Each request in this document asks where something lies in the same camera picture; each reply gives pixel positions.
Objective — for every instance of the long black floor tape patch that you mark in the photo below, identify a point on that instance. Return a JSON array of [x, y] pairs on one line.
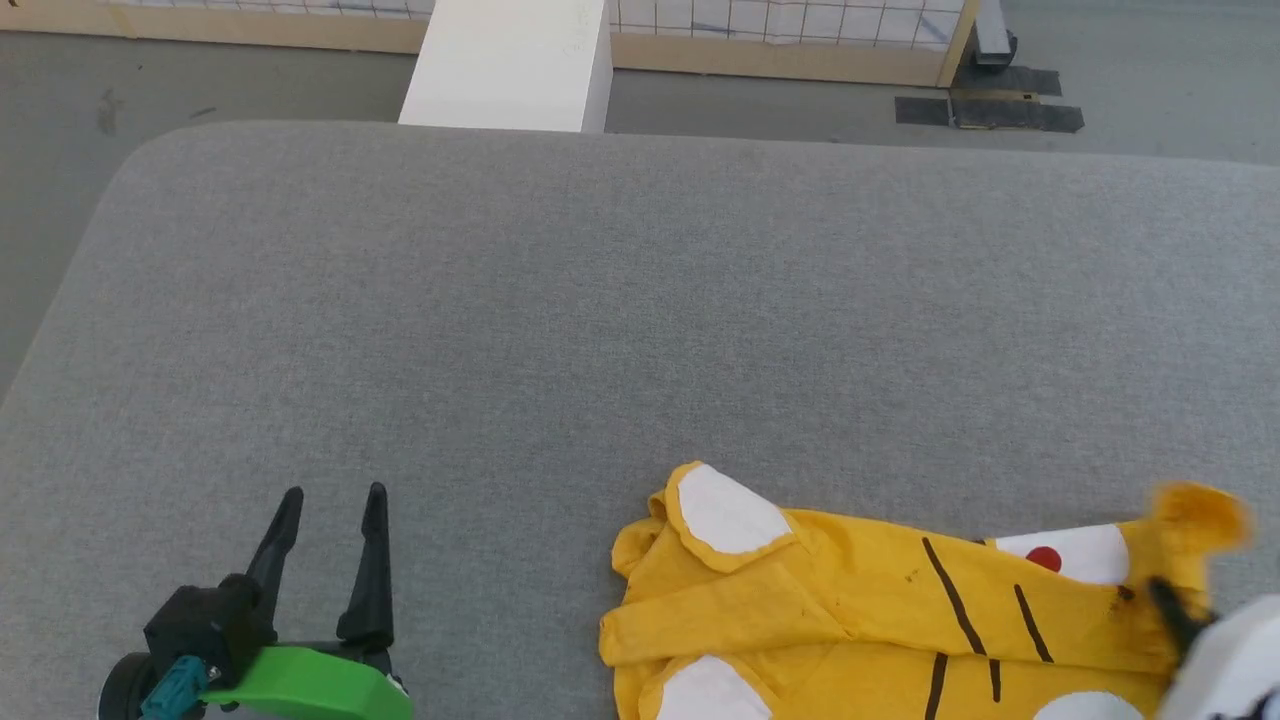
[[1020, 116]]

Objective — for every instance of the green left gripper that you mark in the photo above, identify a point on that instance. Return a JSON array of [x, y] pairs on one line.
[[310, 690]]

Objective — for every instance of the grey metal post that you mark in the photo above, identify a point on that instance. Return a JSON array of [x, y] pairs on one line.
[[994, 30]]

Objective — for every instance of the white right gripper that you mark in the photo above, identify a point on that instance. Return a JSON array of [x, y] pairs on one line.
[[1235, 665]]

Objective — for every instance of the small black floor tape patch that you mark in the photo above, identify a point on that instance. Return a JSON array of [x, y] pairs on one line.
[[922, 111]]

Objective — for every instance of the black tape patch under post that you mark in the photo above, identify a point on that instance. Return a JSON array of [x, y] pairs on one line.
[[1010, 80]]

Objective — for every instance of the yellow cat print garment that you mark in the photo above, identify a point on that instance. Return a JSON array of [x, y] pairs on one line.
[[850, 600]]

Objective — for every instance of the white rectangular box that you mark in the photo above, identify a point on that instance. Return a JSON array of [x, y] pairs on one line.
[[510, 65]]

